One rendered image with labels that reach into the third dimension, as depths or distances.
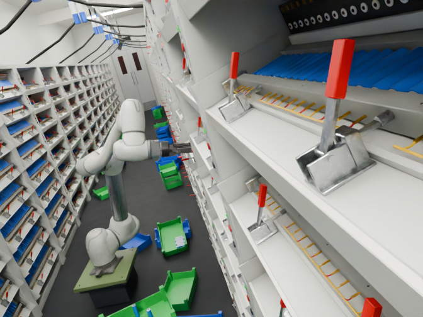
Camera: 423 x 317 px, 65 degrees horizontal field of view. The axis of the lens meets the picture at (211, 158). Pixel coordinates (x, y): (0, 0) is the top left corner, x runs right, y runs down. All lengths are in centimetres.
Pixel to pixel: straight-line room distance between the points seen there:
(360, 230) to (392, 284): 3
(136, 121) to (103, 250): 108
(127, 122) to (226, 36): 98
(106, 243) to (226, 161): 177
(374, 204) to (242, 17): 50
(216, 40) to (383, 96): 42
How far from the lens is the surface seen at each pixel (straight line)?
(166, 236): 287
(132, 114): 155
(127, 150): 152
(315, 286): 45
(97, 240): 233
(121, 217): 235
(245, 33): 65
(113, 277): 236
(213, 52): 63
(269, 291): 76
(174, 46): 133
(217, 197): 120
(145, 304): 169
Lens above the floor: 144
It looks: 18 degrees down
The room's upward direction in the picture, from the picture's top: 15 degrees counter-clockwise
